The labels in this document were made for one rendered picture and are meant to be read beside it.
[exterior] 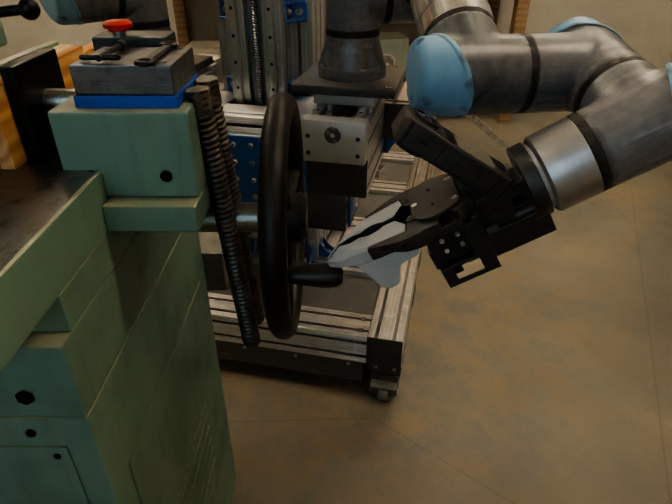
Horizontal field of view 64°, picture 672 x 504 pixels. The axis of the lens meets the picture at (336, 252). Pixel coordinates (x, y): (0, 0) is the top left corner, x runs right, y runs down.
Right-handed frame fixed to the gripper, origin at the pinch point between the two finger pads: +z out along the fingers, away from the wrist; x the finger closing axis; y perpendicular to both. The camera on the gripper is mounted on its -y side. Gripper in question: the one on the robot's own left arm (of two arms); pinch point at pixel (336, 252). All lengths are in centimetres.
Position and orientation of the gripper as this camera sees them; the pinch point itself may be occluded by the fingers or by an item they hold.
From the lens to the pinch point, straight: 53.5
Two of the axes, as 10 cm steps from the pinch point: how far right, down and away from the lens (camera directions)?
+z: -8.7, 4.2, 2.7
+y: 5.0, 7.4, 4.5
